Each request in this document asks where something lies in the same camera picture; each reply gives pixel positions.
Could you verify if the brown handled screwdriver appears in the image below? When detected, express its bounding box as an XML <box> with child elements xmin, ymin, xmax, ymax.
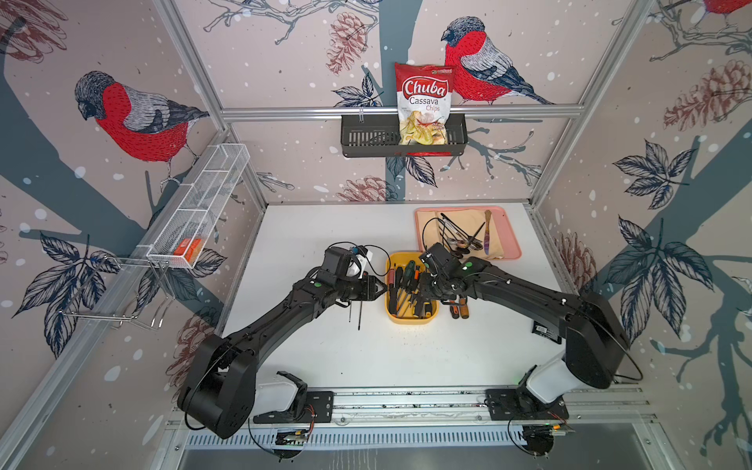
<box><xmin>458</xmin><ymin>297</ymin><xmax>470</xmax><ymax>319</ymax></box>

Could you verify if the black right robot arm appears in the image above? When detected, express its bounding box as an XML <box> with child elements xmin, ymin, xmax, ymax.
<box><xmin>420</xmin><ymin>243</ymin><xmax>628</xmax><ymax>411</ymax></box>

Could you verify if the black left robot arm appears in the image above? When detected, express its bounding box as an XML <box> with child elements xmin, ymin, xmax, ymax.
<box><xmin>177</xmin><ymin>275</ymin><xmax>388</xmax><ymax>439</ymax></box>

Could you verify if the green black screwdriver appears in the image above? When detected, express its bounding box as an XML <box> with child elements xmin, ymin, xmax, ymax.
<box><xmin>401</xmin><ymin>260</ymin><xmax>415</xmax><ymax>290</ymax></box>

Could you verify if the yellow plastic storage box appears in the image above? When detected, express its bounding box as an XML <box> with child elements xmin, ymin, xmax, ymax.
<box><xmin>384</xmin><ymin>252</ymin><xmax>439</xmax><ymax>325</ymax></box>

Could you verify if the black spoon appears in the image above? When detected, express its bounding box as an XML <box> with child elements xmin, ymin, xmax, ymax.
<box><xmin>438</xmin><ymin>213</ymin><xmax>472</xmax><ymax>258</ymax></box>

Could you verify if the beige cloth on tray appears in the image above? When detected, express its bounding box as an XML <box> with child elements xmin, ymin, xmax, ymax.
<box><xmin>415</xmin><ymin>208</ymin><xmax>507</xmax><ymax>260</ymax></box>

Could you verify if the pink plastic tray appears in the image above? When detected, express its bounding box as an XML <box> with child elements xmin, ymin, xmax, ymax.
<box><xmin>414</xmin><ymin>206</ymin><xmax>522</xmax><ymax>260</ymax></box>

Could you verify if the orange item in shelf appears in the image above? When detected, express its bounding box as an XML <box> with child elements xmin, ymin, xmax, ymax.
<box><xmin>172</xmin><ymin>238</ymin><xmax>205</xmax><ymax>264</ymax></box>

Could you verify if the Chuba cassava chips bag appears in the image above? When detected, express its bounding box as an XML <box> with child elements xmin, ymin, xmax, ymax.
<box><xmin>395</xmin><ymin>64</ymin><xmax>454</xmax><ymax>146</ymax></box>

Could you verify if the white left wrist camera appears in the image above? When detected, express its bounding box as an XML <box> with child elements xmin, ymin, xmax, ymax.
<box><xmin>347</xmin><ymin>246</ymin><xmax>373</xmax><ymax>279</ymax></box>

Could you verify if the purple handled knife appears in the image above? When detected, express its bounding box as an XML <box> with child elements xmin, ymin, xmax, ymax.
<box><xmin>483</xmin><ymin>210</ymin><xmax>493</xmax><ymax>255</ymax></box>

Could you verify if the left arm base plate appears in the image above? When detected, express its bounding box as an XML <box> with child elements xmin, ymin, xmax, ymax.
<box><xmin>252</xmin><ymin>391</ymin><xmax>335</xmax><ymax>424</ymax></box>

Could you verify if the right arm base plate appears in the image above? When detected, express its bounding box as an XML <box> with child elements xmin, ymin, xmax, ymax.
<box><xmin>484</xmin><ymin>388</ymin><xmax>569</xmax><ymax>421</ymax></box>

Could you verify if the black wire wall basket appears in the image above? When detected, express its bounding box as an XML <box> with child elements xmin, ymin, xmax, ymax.
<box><xmin>341</xmin><ymin>114</ymin><xmax>468</xmax><ymax>158</ymax></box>

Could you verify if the white wire mesh shelf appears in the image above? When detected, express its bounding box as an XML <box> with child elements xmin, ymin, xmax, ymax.
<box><xmin>147</xmin><ymin>143</ymin><xmax>250</xmax><ymax>269</ymax></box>

